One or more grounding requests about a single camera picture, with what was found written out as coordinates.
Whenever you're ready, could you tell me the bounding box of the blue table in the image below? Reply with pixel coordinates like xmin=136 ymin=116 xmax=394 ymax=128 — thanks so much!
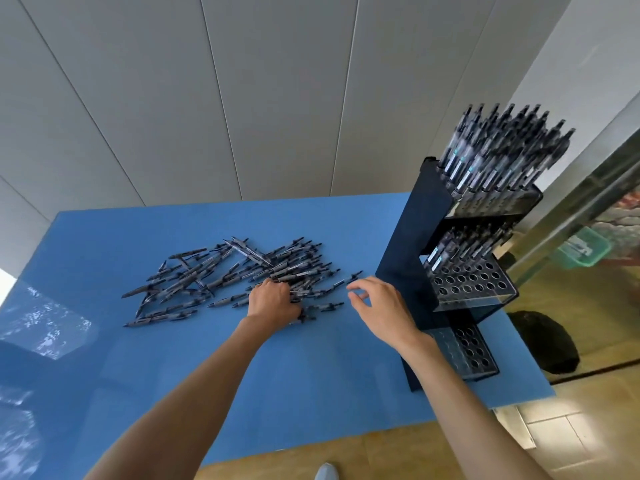
xmin=0 ymin=192 xmax=556 ymax=480

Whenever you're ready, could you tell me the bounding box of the green plastic basket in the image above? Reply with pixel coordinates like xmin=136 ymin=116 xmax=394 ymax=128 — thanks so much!
xmin=557 ymin=227 xmax=612 ymax=269

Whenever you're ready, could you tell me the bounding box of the person's left forearm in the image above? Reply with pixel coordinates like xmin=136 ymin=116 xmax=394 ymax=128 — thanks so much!
xmin=85 ymin=317 xmax=273 ymax=480

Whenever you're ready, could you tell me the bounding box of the person's right hand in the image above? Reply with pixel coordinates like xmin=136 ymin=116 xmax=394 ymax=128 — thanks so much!
xmin=346 ymin=276 xmax=437 ymax=355

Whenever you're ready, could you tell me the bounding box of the brass floor plate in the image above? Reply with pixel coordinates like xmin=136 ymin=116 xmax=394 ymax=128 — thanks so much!
xmin=492 ymin=404 xmax=539 ymax=449

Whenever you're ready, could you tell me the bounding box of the person's left hand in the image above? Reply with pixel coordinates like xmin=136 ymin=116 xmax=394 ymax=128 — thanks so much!
xmin=245 ymin=278 xmax=305 ymax=341

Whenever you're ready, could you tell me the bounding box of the dark framed glass door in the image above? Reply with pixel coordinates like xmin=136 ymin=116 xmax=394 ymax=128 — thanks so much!
xmin=0 ymin=268 xmax=19 ymax=308

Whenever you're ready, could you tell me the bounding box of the black tiered pen display stand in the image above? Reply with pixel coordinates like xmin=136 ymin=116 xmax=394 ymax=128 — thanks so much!
xmin=375 ymin=157 xmax=543 ymax=393

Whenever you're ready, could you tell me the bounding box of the row of black pens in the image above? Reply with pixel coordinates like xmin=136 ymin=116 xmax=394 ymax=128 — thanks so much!
xmin=422 ymin=222 xmax=516 ymax=273
xmin=437 ymin=103 xmax=576 ymax=215

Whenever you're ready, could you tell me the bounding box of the black round object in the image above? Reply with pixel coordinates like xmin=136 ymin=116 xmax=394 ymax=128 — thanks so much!
xmin=509 ymin=310 xmax=581 ymax=374

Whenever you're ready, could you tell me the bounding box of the steel framed glass partition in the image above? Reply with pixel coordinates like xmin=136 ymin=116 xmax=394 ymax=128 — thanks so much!
xmin=505 ymin=94 xmax=640 ymax=375

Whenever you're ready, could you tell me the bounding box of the pile of black pens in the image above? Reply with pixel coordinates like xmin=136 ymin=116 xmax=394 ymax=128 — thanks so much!
xmin=122 ymin=237 xmax=363 ymax=328

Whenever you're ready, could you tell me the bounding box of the person's right forearm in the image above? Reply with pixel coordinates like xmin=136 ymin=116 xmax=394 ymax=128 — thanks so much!
xmin=402 ymin=334 xmax=551 ymax=480

